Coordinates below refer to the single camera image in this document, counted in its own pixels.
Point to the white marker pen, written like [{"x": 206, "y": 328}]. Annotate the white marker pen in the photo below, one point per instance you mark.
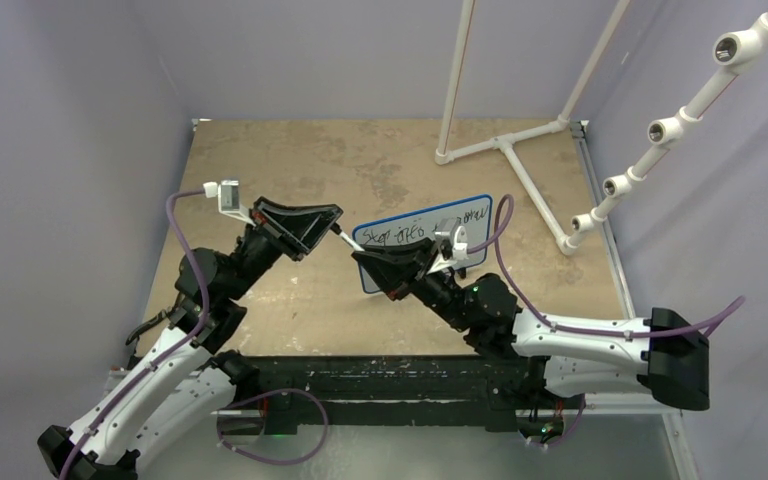
[{"x": 350, "y": 242}]

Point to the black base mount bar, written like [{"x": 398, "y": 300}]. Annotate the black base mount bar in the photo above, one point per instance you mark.
[{"x": 390, "y": 391}]

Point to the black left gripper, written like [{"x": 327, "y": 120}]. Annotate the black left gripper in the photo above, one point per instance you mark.
[{"x": 295, "y": 232}]

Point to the white PVC pipe frame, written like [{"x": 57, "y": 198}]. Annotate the white PVC pipe frame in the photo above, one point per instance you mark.
[{"x": 567, "y": 244}]

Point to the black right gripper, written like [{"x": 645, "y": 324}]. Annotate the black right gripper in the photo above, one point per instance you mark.
[{"x": 400, "y": 268}]

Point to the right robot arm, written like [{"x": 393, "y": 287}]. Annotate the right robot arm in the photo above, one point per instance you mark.
[{"x": 662, "y": 354}]

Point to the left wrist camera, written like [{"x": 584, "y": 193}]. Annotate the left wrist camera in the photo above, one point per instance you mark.
[{"x": 227, "y": 194}]

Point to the white PVC pipe with fittings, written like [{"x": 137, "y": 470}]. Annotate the white PVC pipe with fittings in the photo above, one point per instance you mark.
[{"x": 733, "y": 53}]

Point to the black pliers tool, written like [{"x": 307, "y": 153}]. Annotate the black pliers tool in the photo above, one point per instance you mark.
[{"x": 144, "y": 327}]

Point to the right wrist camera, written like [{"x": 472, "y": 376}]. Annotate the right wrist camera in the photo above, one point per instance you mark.
[{"x": 451, "y": 240}]

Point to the blue framed whiteboard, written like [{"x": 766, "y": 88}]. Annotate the blue framed whiteboard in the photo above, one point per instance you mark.
[{"x": 474, "y": 213}]

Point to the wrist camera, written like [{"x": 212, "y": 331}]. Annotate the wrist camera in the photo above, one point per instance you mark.
[
  {"x": 451, "y": 240},
  {"x": 227, "y": 194}
]

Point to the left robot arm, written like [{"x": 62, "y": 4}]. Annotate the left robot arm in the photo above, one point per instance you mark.
[{"x": 188, "y": 373}]

